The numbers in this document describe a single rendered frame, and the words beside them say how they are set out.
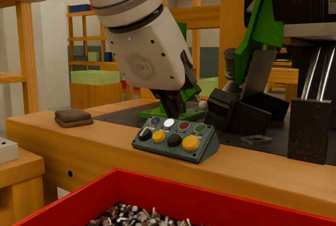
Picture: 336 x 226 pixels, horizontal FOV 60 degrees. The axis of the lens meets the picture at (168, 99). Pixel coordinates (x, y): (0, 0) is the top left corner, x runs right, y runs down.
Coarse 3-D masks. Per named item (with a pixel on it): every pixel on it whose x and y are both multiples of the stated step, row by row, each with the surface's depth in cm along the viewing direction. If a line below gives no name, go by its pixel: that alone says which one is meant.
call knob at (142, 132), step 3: (141, 129) 58; (144, 129) 57; (147, 129) 57; (138, 132) 57; (141, 132) 57; (144, 132) 57; (147, 132) 56; (150, 132) 57; (138, 135) 57; (141, 135) 56; (144, 135) 56; (147, 135) 56; (141, 138) 56; (144, 138) 56
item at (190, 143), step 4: (188, 136) 52; (192, 136) 52; (184, 140) 52; (188, 140) 51; (192, 140) 51; (196, 140) 51; (184, 144) 51; (188, 144) 50; (192, 144) 50; (196, 144) 50; (184, 148) 51; (188, 148) 50; (192, 148) 50
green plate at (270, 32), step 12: (264, 0) 62; (252, 12) 63; (264, 12) 63; (252, 24) 63; (264, 24) 63; (276, 24) 62; (252, 36) 65; (264, 36) 63; (276, 36) 62; (252, 48) 68
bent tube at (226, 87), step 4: (252, 4) 71; (248, 8) 71; (252, 8) 70; (248, 12) 71; (228, 84) 74; (232, 84) 74; (236, 84) 75; (224, 88) 74; (228, 88) 74; (232, 88) 74; (236, 88) 75; (228, 92) 73; (232, 92) 74
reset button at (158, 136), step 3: (156, 132) 55; (159, 132) 55; (162, 132) 55; (153, 135) 55; (156, 135) 55; (159, 135) 55; (162, 135) 55; (153, 138) 55; (156, 138) 54; (159, 138) 54; (162, 138) 55; (156, 141) 55; (159, 141) 55
